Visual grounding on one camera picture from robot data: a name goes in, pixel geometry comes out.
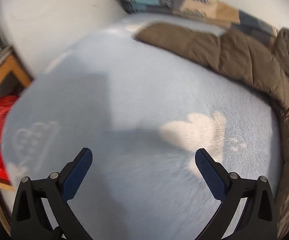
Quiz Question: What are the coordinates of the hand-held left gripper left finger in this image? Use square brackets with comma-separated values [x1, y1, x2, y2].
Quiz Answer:
[11, 147, 94, 240]

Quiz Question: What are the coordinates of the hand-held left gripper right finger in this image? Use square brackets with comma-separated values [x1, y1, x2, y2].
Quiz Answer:
[194, 148, 278, 240]

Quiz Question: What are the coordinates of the brown quilted jacket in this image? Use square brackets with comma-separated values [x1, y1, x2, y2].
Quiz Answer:
[134, 22, 289, 238]

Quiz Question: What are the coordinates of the light blue cloud-print bed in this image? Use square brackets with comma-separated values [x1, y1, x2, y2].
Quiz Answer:
[1, 12, 285, 240]

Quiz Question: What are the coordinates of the wooden shelf frame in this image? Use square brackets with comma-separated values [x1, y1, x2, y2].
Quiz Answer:
[0, 54, 34, 193]

